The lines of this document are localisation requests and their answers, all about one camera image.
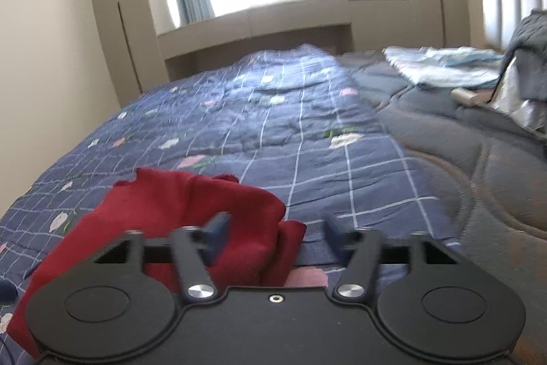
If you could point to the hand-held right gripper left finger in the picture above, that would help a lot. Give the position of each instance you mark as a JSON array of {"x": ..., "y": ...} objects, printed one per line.
[{"x": 218, "y": 232}]

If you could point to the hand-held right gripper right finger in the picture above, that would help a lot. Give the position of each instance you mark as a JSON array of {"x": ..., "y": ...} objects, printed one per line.
[{"x": 335, "y": 234}]

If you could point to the dark red garment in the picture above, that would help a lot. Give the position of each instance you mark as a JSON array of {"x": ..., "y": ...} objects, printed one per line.
[{"x": 171, "y": 198}]

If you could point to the blue checked floral blanket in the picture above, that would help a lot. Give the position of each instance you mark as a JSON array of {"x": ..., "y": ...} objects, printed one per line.
[{"x": 299, "y": 159}]

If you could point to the grey quilted mattress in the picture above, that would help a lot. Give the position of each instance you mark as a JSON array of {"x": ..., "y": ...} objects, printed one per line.
[{"x": 470, "y": 159}]

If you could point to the small wooden item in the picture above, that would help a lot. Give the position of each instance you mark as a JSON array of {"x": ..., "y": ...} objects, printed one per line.
[{"x": 468, "y": 96}]

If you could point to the light blue patterned cloth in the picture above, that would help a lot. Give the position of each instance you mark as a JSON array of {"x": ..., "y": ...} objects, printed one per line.
[{"x": 444, "y": 65}]

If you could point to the beige window seat cabinet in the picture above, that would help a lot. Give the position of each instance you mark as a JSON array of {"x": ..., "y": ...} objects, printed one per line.
[{"x": 256, "y": 31}]

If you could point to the silver plastic bag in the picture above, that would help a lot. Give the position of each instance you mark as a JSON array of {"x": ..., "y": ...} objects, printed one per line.
[{"x": 510, "y": 100}]

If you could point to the dark grey cloth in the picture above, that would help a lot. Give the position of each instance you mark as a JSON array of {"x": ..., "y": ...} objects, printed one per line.
[{"x": 530, "y": 48}]

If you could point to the grey padded wooden headboard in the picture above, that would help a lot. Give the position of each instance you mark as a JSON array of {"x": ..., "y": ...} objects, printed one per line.
[{"x": 508, "y": 1}]

